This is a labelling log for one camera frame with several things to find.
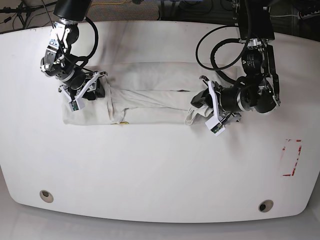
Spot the wrist camera board image left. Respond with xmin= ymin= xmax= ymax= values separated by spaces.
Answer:
xmin=68 ymin=98 xmax=85 ymax=112

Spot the right table cable grommet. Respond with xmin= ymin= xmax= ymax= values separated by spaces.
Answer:
xmin=258 ymin=199 xmax=274 ymax=213

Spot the left table cable grommet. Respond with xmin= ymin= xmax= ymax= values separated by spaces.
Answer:
xmin=39 ymin=190 xmax=54 ymax=204

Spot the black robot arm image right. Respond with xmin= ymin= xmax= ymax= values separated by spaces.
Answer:
xmin=63 ymin=0 xmax=280 ymax=128

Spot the black tripod stand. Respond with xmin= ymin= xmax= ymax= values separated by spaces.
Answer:
xmin=0 ymin=0 xmax=44 ymax=30

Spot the white power strip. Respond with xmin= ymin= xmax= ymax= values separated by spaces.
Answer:
xmin=298 ymin=6 xmax=320 ymax=20

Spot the white T-shirt with yellow logo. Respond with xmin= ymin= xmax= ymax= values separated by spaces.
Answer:
xmin=62 ymin=62 xmax=229 ymax=126

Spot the red tape rectangle marking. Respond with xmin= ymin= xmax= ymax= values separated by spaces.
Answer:
xmin=279 ymin=139 xmax=303 ymax=177

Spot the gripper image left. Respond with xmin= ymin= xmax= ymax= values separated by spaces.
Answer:
xmin=58 ymin=70 xmax=108 ymax=102

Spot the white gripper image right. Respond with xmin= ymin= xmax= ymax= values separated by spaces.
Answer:
xmin=190 ymin=74 xmax=243 ymax=126

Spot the table cable grommet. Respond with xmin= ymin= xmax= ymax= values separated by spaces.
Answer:
xmin=39 ymin=190 xmax=54 ymax=204
xmin=258 ymin=199 xmax=274 ymax=213

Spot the wrist camera board image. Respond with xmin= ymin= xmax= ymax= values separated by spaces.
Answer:
xmin=68 ymin=98 xmax=85 ymax=112
xmin=205 ymin=118 xmax=226 ymax=137

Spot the wrist camera board image right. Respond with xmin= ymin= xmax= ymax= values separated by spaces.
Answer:
xmin=205 ymin=118 xmax=226 ymax=137

